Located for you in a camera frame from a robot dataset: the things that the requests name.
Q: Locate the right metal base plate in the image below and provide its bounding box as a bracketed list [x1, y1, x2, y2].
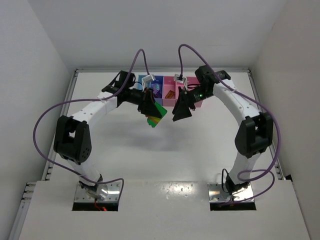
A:
[207, 182, 255, 203]

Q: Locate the small pink bin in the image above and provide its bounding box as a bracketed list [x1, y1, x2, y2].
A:
[162, 76, 176, 107]

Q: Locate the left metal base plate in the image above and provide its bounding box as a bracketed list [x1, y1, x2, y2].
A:
[74, 181, 122, 203]

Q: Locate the green striped lego stack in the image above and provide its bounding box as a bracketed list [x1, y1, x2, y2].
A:
[146, 102, 168, 128]

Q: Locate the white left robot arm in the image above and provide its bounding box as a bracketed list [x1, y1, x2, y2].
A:
[53, 71, 167, 200]

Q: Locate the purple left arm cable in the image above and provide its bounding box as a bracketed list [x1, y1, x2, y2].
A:
[33, 48, 151, 198]

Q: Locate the metal base plate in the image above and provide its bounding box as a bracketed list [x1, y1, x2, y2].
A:
[207, 182, 255, 203]
[74, 181, 122, 203]

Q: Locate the orange and yellow lego piece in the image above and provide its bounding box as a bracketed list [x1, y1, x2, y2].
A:
[165, 90, 175, 99]

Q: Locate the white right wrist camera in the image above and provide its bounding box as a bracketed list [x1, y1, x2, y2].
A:
[173, 74, 188, 88]

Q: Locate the large pink bin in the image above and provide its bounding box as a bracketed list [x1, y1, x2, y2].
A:
[175, 76, 203, 108]

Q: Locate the light blue bin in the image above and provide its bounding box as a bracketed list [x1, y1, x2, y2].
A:
[138, 75, 151, 91]

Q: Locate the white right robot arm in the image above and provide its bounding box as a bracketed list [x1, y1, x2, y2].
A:
[172, 65, 274, 195]

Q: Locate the purple lego brick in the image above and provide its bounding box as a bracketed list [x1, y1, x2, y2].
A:
[153, 91, 162, 99]
[153, 83, 162, 93]

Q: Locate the dark blue bin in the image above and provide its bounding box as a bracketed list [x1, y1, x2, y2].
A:
[149, 75, 164, 106]

